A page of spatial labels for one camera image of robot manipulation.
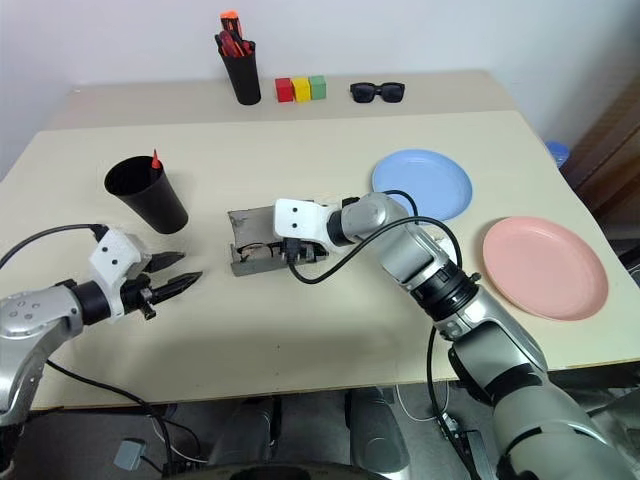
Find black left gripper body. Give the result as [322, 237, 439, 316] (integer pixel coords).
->
[119, 272, 159, 322]

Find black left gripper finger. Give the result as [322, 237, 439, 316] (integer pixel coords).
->
[148, 271, 204, 305]
[149, 251, 187, 275]

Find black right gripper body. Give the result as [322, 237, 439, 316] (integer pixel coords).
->
[272, 238, 330, 267]

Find grey glasses case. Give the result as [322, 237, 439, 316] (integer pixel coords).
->
[227, 205, 301, 278]

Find black plastic cup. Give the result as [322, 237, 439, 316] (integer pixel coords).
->
[103, 155, 190, 235]

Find tall black pen cup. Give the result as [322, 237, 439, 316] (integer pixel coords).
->
[215, 39, 263, 106]

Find red orange markers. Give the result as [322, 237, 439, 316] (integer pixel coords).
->
[219, 9, 246, 44]

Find blue plastic plate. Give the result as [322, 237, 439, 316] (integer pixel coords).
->
[370, 148, 474, 223]

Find grey box on floor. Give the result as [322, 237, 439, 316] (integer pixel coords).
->
[114, 438, 147, 472]

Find dark rounded robot leg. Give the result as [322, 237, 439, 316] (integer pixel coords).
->
[206, 396, 282, 467]
[346, 386, 412, 472]

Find black sunglasses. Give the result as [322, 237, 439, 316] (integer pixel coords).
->
[349, 81, 406, 106]

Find pink plastic plate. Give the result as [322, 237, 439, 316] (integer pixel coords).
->
[481, 215, 610, 322]

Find blue water jug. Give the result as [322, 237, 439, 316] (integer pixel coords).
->
[544, 140, 572, 175]

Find brown wooden cabinet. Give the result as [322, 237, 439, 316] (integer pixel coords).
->
[559, 74, 640, 241]

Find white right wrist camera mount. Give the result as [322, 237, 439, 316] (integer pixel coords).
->
[273, 198, 334, 247]

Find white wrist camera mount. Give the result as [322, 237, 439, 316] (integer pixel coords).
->
[88, 227, 152, 319]
[273, 198, 334, 247]

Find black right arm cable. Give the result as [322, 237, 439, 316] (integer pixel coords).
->
[284, 188, 474, 301]

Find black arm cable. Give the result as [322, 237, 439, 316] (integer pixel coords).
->
[284, 188, 474, 301]
[0, 223, 109, 271]

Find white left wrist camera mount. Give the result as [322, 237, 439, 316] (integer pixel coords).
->
[88, 227, 152, 319]

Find black floor cable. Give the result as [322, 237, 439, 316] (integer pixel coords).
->
[45, 359, 201, 474]

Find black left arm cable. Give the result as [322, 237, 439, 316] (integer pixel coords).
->
[0, 223, 109, 271]

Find thin white cable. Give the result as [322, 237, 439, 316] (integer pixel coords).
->
[393, 383, 444, 422]

